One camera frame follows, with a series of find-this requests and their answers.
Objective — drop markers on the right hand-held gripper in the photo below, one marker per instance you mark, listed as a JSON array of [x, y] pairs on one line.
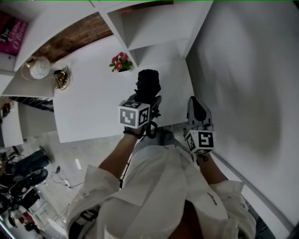
[[202, 140]]

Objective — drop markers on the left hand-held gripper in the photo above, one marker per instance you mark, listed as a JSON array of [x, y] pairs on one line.
[[129, 115]]

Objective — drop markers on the person's right forearm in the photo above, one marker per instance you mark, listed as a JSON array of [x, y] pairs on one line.
[[211, 170]]

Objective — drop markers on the person's left forearm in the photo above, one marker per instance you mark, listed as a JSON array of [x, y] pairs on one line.
[[116, 158]]

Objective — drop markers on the pink flowers in pot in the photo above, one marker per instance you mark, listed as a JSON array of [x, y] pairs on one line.
[[121, 61]]

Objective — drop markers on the white table with drawers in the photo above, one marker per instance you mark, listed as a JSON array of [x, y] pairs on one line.
[[98, 105]]

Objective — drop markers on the white shelf unit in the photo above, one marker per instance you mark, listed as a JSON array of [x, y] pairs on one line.
[[151, 30]]

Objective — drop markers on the person's white shirt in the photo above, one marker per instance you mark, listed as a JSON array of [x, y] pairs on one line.
[[163, 186]]

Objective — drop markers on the black power adapter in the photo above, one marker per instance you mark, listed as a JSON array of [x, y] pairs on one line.
[[58, 169]]

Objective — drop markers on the white power strip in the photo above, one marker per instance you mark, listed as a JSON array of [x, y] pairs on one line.
[[66, 183]]

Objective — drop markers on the black office chair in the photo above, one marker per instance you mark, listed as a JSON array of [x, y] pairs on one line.
[[30, 179]]

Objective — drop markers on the pink book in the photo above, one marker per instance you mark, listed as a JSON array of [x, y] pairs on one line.
[[11, 35]]

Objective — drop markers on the white round stool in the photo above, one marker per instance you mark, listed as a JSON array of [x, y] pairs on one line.
[[57, 229]]

